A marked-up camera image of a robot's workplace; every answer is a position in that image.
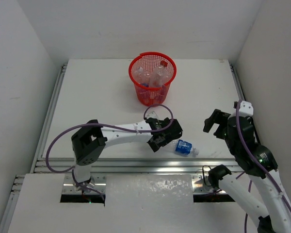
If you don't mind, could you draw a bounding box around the clear crushed bottle blue cap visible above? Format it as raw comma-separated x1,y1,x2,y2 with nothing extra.
149,73,171,96

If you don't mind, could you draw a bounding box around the red label small bottle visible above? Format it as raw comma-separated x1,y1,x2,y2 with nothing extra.
152,60,168,74

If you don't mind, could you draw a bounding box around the clear bottle white cap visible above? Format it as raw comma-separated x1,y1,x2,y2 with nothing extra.
132,67,149,84

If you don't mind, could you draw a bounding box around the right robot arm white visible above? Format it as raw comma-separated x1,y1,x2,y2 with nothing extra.
203,109,291,233

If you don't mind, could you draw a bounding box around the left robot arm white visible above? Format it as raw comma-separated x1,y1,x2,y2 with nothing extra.
71,117,183,183

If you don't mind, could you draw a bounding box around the red mesh plastic bin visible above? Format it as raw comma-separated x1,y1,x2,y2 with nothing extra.
128,51,177,106

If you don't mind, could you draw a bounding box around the white foam front panel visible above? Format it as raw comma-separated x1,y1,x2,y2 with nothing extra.
4,174,256,233

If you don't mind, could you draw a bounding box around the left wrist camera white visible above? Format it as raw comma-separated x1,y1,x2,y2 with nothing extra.
145,111,159,119

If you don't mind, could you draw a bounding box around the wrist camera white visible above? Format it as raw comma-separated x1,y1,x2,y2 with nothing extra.
232,100,254,117
145,111,159,119

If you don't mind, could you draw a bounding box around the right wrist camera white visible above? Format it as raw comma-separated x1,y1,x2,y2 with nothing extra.
232,100,254,117

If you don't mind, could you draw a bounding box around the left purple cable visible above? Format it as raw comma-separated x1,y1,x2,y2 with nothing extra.
45,103,174,202

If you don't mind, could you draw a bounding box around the aluminium rail frame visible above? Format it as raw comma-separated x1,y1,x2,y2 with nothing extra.
9,62,282,202

